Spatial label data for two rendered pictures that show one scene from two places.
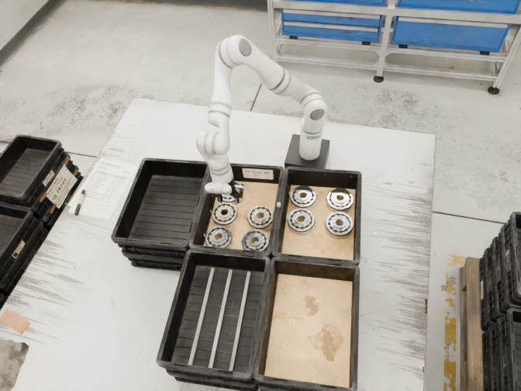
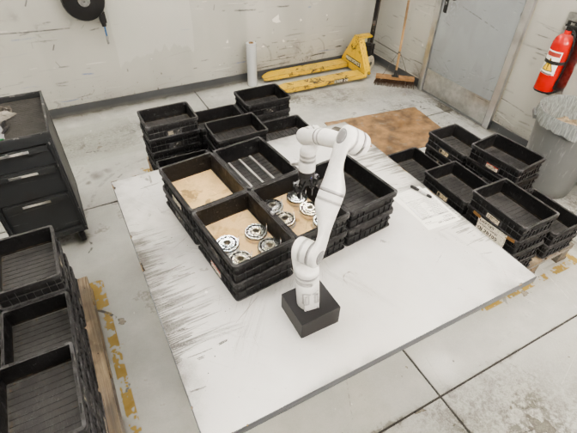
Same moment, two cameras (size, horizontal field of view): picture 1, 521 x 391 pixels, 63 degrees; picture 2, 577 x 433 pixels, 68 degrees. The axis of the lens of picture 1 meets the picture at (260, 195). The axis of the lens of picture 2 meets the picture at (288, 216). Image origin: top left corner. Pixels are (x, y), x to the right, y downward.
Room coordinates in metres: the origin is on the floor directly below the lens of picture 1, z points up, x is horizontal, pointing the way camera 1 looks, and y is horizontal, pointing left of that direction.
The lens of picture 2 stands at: (1.83, -1.12, 2.17)
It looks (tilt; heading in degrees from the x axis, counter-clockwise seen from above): 41 degrees down; 129
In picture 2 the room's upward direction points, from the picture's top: 2 degrees clockwise
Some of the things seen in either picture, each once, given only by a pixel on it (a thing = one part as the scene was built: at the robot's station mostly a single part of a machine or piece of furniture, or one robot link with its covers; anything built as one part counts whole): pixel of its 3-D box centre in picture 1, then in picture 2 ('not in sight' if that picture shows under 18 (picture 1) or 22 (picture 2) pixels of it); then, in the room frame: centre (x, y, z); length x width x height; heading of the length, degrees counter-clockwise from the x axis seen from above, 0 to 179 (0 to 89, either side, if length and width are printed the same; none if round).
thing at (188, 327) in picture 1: (219, 313); (254, 170); (0.53, 0.19, 0.87); 0.40 x 0.30 x 0.11; 164
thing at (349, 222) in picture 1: (339, 223); (227, 243); (0.81, -0.28, 0.86); 0.10 x 0.10 x 0.01
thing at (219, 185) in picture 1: (219, 174); (304, 161); (0.90, 0.13, 1.13); 0.11 x 0.09 x 0.06; 164
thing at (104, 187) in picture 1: (102, 186); (426, 206); (1.29, 0.73, 0.70); 0.33 x 0.23 x 0.01; 158
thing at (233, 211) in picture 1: (224, 212); (309, 208); (0.93, 0.15, 0.86); 0.10 x 0.10 x 0.01
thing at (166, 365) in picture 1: (216, 308); (254, 161); (0.53, 0.19, 0.92); 0.40 x 0.30 x 0.02; 164
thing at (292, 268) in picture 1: (309, 324); (203, 188); (0.45, -0.09, 0.87); 0.40 x 0.30 x 0.11; 164
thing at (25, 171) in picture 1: (39, 188); (501, 228); (1.63, 1.27, 0.37); 0.40 x 0.30 x 0.45; 158
